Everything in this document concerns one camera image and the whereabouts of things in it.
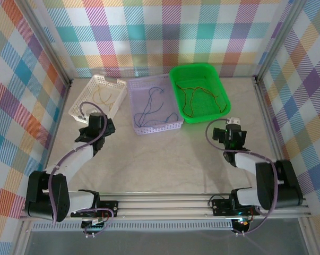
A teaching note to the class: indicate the purple perforated plastic basket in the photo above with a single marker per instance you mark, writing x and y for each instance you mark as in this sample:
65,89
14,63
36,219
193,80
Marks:
154,106

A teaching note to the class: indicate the green plastic basket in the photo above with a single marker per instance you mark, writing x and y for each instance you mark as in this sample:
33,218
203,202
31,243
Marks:
199,74

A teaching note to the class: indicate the white perforated plastic basket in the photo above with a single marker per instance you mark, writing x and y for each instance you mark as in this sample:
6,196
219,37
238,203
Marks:
96,93

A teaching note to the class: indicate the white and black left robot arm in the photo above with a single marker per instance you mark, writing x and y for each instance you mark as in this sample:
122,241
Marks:
72,162

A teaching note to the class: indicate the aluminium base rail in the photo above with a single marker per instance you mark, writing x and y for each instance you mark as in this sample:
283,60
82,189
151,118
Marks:
165,207

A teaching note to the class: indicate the brown rubber band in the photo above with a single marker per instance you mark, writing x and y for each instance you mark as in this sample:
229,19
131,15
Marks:
185,101

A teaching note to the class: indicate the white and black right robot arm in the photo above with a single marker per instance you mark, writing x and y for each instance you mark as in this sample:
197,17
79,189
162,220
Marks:
271,183

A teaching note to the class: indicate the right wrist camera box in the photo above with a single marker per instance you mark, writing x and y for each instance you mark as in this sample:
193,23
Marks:
232,120

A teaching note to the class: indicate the aluminium frame post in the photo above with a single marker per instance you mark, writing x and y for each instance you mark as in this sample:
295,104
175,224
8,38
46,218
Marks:
276,45
47,45

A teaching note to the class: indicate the small circuit board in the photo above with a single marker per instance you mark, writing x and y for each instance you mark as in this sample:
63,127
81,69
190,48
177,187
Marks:
243,223
94,224

